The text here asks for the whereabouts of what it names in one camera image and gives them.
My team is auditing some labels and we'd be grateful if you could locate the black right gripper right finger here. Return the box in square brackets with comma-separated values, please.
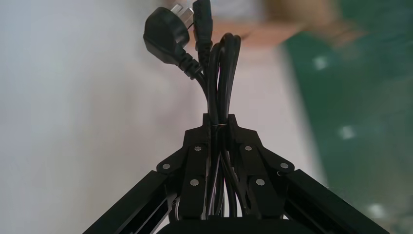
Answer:
[226, 114, 390, 234]

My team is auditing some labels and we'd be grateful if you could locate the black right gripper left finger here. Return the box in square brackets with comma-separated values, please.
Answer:
[83, 114, 212, 234]

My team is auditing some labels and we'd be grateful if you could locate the thick black power cord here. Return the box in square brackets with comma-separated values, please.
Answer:
[143, 0, 242, 220]

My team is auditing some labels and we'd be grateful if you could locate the open brown cardboard box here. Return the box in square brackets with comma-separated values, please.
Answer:
[206, 0, 367, 49]

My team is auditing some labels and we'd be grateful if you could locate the white printed instruction sheet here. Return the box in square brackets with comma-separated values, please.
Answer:
[209, 0, 268, 21]

